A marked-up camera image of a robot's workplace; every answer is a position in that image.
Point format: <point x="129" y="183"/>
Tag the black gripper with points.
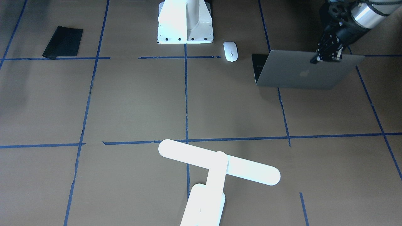
<point x="341" y="31"/>

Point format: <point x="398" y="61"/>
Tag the grey laptop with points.
<point x="293" y="69"/>

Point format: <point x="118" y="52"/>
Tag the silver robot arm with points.
<point x="369" y="13"/>

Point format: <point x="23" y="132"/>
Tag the white computer mouse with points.
<point x="230" y="51"/>

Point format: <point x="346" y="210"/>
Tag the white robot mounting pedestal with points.
<point x="185" y="21"/>

